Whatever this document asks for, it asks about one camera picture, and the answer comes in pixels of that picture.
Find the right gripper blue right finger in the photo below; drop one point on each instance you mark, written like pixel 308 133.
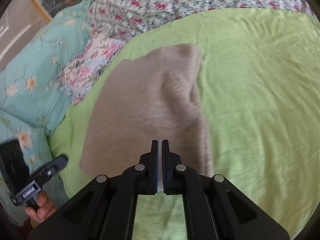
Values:
pixel 171 183

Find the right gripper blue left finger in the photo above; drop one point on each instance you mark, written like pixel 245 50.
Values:
pixel 148 183

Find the beige knit sweater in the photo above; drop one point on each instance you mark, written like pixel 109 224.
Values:
pixel 154 97

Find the person's left hand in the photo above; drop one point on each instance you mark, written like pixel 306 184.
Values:
pixel 45 210

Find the teal floral quilt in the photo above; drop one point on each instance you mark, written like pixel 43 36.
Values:
pixel 31 107

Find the pink pastel floral pillow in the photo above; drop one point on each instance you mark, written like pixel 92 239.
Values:
pixel 78 76

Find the lime green bed sheet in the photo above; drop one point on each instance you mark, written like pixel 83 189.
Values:
pixel 259 84

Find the red rose floral quilt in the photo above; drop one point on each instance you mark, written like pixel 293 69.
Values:
pixel 133 17

